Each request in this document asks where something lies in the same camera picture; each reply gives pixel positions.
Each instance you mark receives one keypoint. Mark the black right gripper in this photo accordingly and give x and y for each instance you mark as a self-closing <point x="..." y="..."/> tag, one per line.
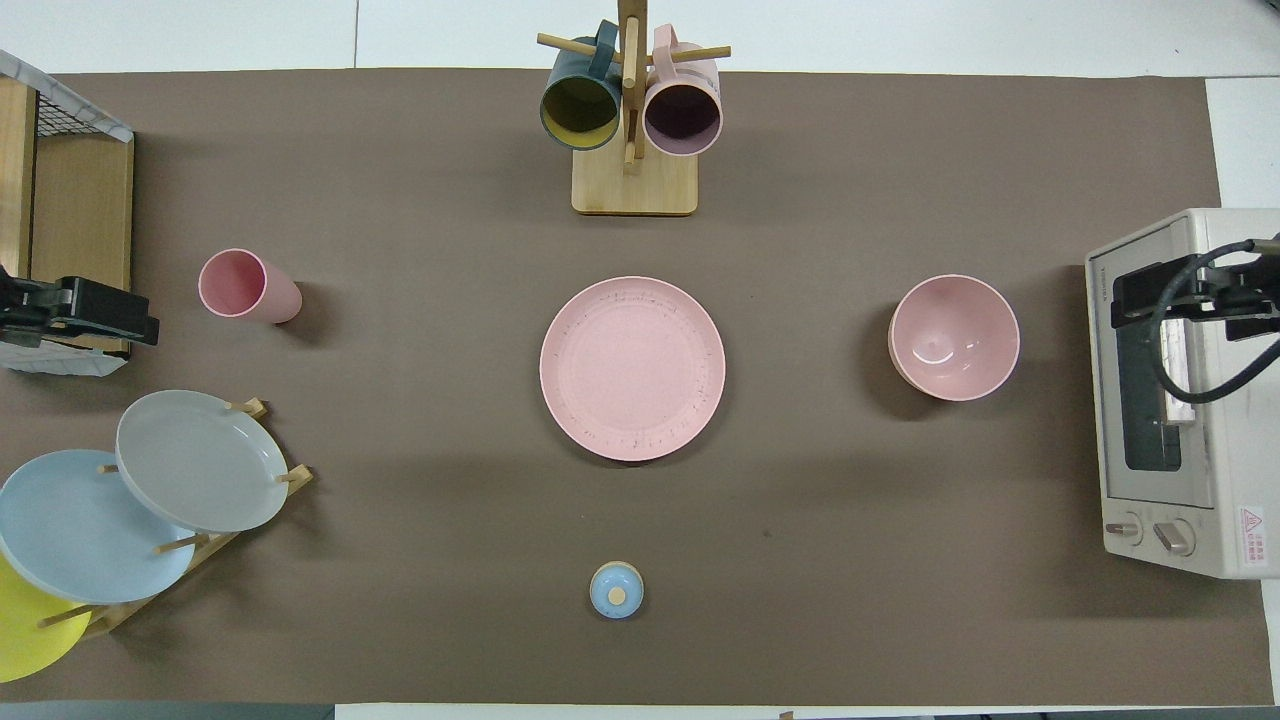
<point x="1245" y="290"/>

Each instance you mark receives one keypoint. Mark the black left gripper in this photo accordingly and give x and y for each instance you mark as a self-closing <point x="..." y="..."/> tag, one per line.
<point x="30" y="310"/>

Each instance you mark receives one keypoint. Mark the pink tumbler cup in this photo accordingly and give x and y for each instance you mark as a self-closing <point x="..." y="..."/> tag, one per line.
<point x="240" y="286"/>

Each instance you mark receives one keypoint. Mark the pink bowl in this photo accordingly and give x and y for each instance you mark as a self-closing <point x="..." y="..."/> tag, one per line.
<point x="954" y="338"/>

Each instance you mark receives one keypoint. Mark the marbled white sheet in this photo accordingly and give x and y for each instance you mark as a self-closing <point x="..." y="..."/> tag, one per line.
<point x="70" y="100"/>
<point x="60" y="360"/>

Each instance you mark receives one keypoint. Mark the beige toaster oven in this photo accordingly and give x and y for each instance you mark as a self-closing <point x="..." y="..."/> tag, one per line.
<point x="1220" y="400"/>

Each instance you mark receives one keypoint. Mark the grey plate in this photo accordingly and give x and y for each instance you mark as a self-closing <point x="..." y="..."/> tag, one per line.
<point x="200" y="460"/>

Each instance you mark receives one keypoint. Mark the light blue plate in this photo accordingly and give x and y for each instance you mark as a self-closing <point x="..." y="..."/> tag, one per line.
<point x="75" y="530"/>

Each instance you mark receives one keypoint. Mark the wooden plate rack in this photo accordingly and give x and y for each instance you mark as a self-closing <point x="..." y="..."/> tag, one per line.
<point x="215" y="545"/>

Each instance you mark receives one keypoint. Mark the brown table mat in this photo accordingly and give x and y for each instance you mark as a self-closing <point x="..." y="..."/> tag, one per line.
<point x="420" y="330"/>

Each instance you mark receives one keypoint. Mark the yellow plate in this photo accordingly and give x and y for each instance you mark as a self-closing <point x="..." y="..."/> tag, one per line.
<point x="22" y="635"/>

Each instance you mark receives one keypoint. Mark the pink mug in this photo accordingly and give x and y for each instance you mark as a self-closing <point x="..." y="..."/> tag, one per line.
<point x="683" y="118"/>

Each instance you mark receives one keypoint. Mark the dark teal mug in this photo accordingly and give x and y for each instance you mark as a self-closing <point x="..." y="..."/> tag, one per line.
<point x="580" y="108"/>

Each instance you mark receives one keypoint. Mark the pink plate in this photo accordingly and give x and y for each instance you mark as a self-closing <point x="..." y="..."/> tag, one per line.
<point x="632" y="368"/>

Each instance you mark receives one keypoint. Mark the wooden mug tree stand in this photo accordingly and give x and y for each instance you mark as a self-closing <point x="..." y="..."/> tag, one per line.
<point x="634" y="185"/>

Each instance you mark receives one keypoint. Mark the blue lid with wooden knob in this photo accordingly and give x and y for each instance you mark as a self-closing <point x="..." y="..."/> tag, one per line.
<point x="616" y="592"/>

